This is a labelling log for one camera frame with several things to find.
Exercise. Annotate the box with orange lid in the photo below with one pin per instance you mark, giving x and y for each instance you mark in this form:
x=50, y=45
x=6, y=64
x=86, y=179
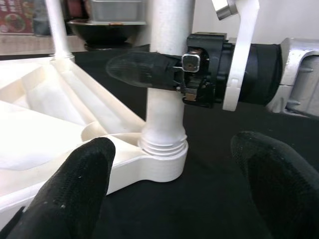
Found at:
x=15, y=17

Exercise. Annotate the white plastic children table top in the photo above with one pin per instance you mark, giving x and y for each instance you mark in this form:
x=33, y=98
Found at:
x=49, y=137

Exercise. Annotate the white patterned cloth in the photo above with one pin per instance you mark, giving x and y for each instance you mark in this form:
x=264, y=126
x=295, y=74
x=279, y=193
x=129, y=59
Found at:
x=25, y=44

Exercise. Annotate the clear plastic storage box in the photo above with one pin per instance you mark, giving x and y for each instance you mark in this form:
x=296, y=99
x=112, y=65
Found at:
x=117, y=11

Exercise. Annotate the white plastic table leg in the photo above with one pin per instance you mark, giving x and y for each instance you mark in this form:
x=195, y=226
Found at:
x=58, y=30
x=164, y=114

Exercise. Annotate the black bag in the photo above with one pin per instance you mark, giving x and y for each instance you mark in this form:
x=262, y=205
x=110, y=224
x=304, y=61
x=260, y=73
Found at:
x=41, y=20

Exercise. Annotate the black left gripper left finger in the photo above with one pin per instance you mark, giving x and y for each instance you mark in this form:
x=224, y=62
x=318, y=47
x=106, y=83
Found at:
x=69, y=194

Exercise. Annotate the black round basin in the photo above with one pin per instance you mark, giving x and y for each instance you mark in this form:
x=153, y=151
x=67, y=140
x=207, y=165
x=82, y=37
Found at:
x=104, y=35

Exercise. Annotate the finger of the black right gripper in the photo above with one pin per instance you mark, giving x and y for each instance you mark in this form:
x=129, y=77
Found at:
x=144, y=69

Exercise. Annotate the pink plastic container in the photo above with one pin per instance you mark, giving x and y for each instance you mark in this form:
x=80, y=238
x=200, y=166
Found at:
x=76, y=10

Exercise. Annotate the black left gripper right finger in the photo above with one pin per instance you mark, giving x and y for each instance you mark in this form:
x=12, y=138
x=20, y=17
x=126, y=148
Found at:
x=286, y=194

